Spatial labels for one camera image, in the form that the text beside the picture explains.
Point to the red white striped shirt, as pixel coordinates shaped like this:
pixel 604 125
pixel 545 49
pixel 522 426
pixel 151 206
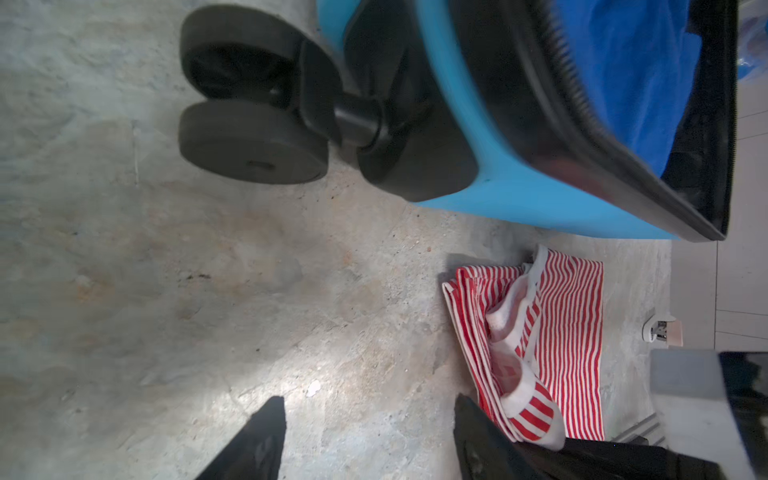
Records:
pixel 532 336

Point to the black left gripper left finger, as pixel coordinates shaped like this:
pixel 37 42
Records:
pixel 255 452

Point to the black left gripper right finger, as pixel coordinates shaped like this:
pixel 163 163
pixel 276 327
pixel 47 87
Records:
pixel 483 451

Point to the blue suitcase black lining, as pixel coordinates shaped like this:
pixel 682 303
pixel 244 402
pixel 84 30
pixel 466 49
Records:
pixel 467 106

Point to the blue shirt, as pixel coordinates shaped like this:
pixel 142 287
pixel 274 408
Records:
pixel 636 61

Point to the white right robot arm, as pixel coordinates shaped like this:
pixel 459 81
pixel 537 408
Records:
pixel 712 408

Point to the small pink white gadget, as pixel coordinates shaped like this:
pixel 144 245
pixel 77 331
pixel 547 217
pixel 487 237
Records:
pixel 664 328

